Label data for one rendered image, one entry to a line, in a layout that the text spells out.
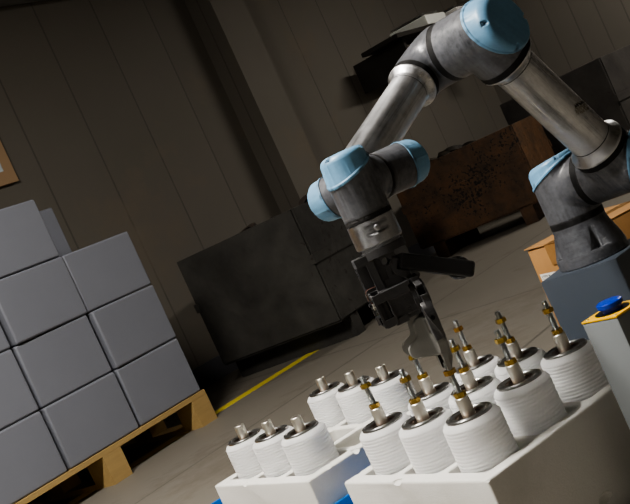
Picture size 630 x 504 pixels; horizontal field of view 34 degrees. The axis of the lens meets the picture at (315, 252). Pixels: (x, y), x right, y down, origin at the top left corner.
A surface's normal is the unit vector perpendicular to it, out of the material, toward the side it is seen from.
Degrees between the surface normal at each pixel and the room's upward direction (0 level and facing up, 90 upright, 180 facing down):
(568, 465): 90
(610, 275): 90
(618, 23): 90
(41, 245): 90
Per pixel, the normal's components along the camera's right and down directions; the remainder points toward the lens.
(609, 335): -0.76, 0.37
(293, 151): 0.69, -0.29
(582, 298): -0.60, 0.30
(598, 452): 0.50, -0.20
